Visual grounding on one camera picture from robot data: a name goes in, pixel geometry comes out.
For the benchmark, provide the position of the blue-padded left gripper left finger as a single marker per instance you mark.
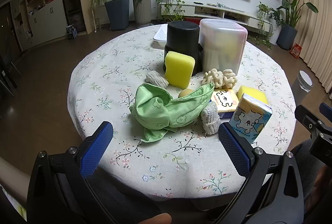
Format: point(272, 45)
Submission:
point(93, 147)

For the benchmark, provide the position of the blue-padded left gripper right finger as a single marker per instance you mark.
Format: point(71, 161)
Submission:
point(237, 148)

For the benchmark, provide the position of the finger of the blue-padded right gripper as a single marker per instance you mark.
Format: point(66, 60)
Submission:
point(325, 109)
point(308, 119)

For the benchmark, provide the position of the blue cartoon tissue pack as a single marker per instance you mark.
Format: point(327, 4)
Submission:
point(250, 117)

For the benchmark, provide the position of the white knitted roll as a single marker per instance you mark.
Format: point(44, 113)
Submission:
point(210, 119)

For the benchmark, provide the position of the yellow tissue pack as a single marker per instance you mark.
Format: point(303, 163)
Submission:
point(226, 102)

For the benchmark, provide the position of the green cloth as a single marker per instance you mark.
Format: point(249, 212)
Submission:
point(159, 113)

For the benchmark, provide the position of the cream knotted rope toy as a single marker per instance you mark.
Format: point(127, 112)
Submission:
point(226, 79)

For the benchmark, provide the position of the tan gourd sponge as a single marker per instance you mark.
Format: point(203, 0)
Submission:
point(185, 92)

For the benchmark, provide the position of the beige knitted roll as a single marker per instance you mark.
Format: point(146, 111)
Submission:
point(153, 77)

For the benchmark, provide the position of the yellow sponge block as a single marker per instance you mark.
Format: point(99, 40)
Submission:
point(179, 69)

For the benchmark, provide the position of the white foam tray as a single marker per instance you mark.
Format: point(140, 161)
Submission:
point(161, 35)

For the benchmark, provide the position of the grey cylindrical trash bin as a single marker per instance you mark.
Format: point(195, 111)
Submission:
point(301, 87)

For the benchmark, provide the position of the red box on floor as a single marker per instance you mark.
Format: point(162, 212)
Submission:
point(296, 50)

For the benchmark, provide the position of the beige curtain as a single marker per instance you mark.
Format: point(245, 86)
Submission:
point(314, 36)

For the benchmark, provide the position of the large-leaf plant in dark pot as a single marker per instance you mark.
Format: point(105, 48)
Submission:
point(287, 15)

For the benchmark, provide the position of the small plant by console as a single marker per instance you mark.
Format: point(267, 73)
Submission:
point(266, 15)

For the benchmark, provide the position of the translucent plastic container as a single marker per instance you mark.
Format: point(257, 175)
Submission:
point(223, 42)

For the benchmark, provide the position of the blue box on floor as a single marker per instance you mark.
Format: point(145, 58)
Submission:
point(71, 32)

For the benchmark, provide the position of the black cylindrical container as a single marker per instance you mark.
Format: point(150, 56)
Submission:
point(183, 37)

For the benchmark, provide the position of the plant in ribbed white pot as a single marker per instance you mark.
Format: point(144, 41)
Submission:
point(142, 12)

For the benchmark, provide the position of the white tv console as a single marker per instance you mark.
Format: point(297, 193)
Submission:
point(197, 10)

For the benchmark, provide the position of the trailing green vine plant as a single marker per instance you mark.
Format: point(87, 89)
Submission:
point(170, 10)

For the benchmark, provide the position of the white wall cabinet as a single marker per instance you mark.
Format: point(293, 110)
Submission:
point(38, 21)

